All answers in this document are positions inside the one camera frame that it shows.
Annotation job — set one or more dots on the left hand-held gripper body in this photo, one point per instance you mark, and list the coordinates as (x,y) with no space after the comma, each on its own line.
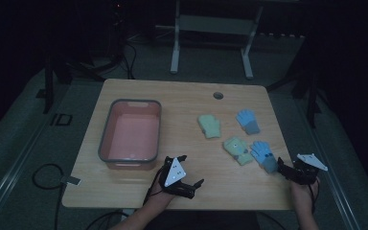
(175,174)

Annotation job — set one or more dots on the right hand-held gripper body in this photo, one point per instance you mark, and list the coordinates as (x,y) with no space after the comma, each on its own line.
(306,169)

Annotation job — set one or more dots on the blue glove with eyes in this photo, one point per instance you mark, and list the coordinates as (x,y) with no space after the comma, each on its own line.
(263,156)

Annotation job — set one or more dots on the person's right hand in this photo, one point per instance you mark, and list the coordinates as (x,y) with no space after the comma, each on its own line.
(302,195)

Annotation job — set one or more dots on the person's left hand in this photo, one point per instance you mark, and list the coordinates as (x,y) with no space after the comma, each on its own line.
(159,196)

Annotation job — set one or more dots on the plain green glove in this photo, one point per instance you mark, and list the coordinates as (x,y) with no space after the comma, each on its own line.
(210,126)

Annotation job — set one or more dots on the green glove with face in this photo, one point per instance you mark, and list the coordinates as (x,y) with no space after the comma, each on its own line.
(238,150)

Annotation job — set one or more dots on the blue glove with grey cuff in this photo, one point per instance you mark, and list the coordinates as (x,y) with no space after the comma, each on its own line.
(248,121)

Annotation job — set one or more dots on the pink basin with grey rim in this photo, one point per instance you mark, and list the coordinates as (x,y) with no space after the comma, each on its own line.
(131,134)

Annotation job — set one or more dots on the grey table grommet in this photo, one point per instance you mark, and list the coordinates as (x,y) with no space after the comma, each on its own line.
(218,95)

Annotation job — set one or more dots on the black tripod stand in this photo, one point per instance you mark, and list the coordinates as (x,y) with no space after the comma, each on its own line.
(49,83)
(310,92)

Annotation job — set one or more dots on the white metal desk frame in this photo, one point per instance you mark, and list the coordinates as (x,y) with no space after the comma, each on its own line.
(211,24)

